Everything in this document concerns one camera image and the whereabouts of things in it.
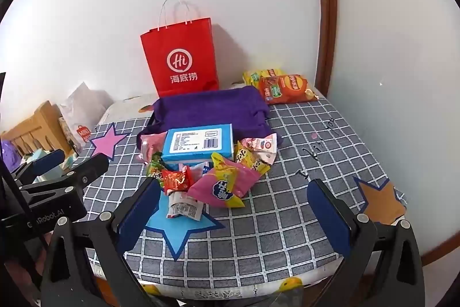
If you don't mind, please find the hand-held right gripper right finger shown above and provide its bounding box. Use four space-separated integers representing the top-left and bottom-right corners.
306 178 426 307

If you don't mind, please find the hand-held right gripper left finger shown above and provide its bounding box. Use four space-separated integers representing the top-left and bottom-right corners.
39 178 162 307

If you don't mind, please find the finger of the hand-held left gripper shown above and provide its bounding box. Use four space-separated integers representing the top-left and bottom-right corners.
20 153 109 209
14 149 66 185

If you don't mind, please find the small red snack packet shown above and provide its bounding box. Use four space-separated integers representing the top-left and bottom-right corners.
160 166 195 193

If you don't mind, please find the green snack packet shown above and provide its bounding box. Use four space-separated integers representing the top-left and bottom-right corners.
147 152 166 180

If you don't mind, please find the pink peach snack packet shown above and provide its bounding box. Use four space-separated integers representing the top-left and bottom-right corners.
140 132 169 164

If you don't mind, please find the blue snack packet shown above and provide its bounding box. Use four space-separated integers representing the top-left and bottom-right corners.
190 162 213 182

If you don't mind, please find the pink and yellow snack packet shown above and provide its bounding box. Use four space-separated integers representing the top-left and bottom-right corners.
188 152 261 209

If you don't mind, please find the pink strawberry snack packet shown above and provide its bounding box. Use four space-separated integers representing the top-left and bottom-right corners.
240 133 278 164

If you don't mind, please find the purple towel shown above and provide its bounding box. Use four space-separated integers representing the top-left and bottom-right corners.
136 86 284 149

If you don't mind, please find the pale green box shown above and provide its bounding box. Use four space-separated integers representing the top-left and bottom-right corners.
22 148 77 182

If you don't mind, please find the white bag with red label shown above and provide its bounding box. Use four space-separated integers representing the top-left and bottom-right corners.
57 116 92 156

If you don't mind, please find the purple cloth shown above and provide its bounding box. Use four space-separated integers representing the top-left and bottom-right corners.
0 140 23 173

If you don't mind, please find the grey checked bed sheet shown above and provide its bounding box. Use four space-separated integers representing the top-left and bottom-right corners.
83 91 408 279

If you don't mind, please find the white red-print snack packet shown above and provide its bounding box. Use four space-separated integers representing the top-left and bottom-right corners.
166 192 204 220

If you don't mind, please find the white plastic bag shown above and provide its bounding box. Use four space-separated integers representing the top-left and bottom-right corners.
57 82 116 138

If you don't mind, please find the white box with oranges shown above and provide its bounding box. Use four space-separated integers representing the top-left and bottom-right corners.
97 93 159 128

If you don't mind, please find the blue tissue pack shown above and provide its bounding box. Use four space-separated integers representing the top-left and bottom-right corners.
160 123 234 171

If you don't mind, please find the yellow triangular snack packet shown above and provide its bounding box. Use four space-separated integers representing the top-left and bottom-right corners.
233 141 271 175

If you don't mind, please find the orange chips bag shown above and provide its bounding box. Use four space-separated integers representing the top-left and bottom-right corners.
259 74 320 105

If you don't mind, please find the yellow chips bag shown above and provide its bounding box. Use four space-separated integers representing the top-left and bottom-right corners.
242 68 284 88

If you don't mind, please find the red paper bag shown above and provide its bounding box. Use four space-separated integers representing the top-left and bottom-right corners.
140 0 220 97

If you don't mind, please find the brown wooden door frame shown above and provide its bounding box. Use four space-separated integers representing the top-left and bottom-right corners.
314 0 338 99

